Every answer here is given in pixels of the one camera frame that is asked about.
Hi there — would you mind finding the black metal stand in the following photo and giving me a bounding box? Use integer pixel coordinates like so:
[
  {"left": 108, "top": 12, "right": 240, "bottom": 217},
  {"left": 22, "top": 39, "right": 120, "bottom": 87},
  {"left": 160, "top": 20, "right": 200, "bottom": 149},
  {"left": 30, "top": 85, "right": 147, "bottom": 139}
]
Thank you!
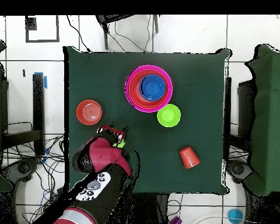
[
  {"left": 1, "top": 73, "right": 46, "bottom": 157},
  {"left": 223, "top": 76, "right": 256, "bottom": 159}
]

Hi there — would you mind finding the orange cup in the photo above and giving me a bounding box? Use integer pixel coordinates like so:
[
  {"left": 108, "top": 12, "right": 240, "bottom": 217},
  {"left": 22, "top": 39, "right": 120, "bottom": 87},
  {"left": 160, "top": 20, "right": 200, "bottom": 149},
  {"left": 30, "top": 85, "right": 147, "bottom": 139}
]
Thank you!
[{"left": 178, "top": 146, "right": 201, "bottom": 169}]

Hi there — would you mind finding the dark green tablecloth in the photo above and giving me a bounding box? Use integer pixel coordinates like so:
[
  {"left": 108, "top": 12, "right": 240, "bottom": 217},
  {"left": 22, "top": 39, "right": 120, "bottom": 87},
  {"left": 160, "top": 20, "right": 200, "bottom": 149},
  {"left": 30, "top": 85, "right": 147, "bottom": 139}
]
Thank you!
[{"left": 63, "top": 45, "right": 232, "bottom": 195}]

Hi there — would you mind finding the large orange bowl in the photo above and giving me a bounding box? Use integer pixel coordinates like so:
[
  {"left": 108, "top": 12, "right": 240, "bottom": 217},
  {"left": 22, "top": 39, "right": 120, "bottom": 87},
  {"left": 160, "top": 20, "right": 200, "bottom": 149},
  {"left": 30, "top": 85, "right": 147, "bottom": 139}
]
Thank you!
[{"left": 128, "top": 69, "right": 170, "bottom": 110}]

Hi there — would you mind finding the black camera tripod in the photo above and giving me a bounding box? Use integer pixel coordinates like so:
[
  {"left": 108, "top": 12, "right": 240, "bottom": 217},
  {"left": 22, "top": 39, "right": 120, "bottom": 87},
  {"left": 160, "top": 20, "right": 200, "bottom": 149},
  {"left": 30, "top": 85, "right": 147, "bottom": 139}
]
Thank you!
[{"left": 94, "top": 14, "right": 160, "bottom": 51}]

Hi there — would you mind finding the small orange bowl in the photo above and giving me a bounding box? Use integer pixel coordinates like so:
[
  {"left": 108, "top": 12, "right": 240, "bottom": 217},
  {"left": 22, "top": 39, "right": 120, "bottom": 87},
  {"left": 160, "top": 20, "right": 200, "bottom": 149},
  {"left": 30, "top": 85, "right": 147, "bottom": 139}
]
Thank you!
[{"left": 76, "top": 99, "right": 103, "bottom": 126}]

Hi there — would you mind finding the blue tape strip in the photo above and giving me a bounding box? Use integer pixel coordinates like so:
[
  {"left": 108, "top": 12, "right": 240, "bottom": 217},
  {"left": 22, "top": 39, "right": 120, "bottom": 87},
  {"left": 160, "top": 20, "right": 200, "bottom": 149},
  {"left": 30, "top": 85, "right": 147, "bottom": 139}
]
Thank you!
[{"left": 33, "top": 71, "right": 48, "bottom": 90}]

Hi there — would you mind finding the blue disc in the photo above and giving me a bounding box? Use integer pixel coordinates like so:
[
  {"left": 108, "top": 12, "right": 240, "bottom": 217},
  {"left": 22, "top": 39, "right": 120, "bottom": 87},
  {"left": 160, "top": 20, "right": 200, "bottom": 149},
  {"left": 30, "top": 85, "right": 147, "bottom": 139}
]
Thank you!
[{"left": 227, "top": 208, "right": 244, "bottom": 224}]

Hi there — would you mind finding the small purple object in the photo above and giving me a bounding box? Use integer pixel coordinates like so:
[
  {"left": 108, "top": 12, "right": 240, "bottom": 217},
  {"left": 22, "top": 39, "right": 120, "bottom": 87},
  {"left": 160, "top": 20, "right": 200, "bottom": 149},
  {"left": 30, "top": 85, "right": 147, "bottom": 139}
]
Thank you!
[{"left": 169, "top": 215, "right": 183, "bottom": 224}]

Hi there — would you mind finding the small green bowl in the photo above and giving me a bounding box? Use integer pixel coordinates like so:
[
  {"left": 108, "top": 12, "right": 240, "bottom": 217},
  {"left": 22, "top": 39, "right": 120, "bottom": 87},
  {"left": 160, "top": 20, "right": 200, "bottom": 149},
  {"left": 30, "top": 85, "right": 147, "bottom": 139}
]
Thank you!
[{"left": 156, "top": 103, "right": 182, "bottom": 128}]

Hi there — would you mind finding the small dark blue bowl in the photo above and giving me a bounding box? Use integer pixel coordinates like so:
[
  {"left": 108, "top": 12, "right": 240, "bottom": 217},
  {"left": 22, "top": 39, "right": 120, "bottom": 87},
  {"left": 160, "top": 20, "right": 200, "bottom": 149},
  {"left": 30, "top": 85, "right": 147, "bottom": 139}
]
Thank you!
[{"left": 139, "top": 74, "right": 166, "bottom": 102}]

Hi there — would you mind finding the large pink bowl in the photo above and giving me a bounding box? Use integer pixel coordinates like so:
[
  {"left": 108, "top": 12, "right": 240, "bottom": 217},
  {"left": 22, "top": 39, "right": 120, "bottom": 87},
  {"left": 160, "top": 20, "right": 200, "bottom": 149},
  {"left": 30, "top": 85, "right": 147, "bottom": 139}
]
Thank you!
[{"left": 124, "top": 64, "right": 174, "bottom": 114}]

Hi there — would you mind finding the green cup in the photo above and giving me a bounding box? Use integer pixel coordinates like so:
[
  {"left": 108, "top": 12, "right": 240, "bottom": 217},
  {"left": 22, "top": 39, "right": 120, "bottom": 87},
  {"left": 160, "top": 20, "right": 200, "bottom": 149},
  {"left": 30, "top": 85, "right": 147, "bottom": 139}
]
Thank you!
[{"left": 112, "top": 139, "right": 127, "bottom": 149}]

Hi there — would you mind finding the tangled cable bundle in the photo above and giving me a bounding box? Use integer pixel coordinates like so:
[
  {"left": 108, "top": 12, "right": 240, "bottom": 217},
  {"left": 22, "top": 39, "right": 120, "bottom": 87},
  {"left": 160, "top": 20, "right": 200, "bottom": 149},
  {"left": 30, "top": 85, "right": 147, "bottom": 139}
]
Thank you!
[{"left": 2, "top": 135, "right": 66, "bottom": 224}]

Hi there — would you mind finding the black floor cable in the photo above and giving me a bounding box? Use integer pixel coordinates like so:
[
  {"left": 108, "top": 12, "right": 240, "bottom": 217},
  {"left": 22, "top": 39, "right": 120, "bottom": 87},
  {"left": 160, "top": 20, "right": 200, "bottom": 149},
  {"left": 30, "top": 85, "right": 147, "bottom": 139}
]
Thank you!
[
  {"left": 113, "top": 15, "right": 153, "bottom": 53},
  {"left": 66, "top": 15, "right": 92, "bottom": 53}
]

